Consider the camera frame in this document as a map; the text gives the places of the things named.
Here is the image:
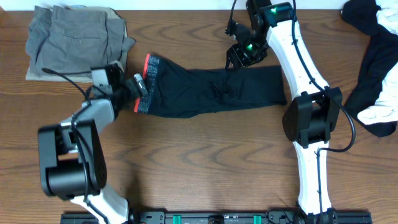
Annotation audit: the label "folded beige garment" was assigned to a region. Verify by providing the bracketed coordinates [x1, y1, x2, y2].
[25, 5, 128, 83]

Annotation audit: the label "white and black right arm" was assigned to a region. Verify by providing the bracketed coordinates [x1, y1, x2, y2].
[225, 1, 343, 223]

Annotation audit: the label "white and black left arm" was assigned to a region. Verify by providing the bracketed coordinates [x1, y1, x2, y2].
[38, 61, 147, 223]

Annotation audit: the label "white garment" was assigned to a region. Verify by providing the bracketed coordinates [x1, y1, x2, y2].
[357, 0, 397, 125]

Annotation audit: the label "black leggings with red waistband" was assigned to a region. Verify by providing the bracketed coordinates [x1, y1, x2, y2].
[134, 54, 287, 118]

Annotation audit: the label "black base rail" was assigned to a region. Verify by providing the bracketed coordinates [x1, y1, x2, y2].
[60, 210, 373, 224]

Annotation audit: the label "black garment pile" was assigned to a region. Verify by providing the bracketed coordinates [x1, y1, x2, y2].
[341, 0, 397, 137]

